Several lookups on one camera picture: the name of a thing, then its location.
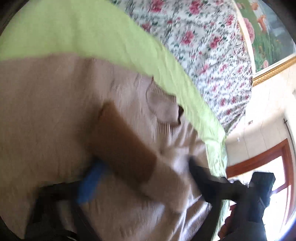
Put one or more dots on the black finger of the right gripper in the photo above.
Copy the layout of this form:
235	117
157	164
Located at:
214	188

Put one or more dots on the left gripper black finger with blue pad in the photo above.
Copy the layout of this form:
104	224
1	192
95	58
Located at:
45	222

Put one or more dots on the red floral white quilt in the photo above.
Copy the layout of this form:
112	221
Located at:
206	39

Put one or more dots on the beige knitted sweater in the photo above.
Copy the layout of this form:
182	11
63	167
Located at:
59	111

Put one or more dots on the gold framed flower painting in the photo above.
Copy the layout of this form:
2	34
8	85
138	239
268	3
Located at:
268	35

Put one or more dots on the red wooden door frame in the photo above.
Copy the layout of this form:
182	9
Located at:
277	160

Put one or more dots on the light green bed sheet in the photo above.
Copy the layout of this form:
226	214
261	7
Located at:
100	30

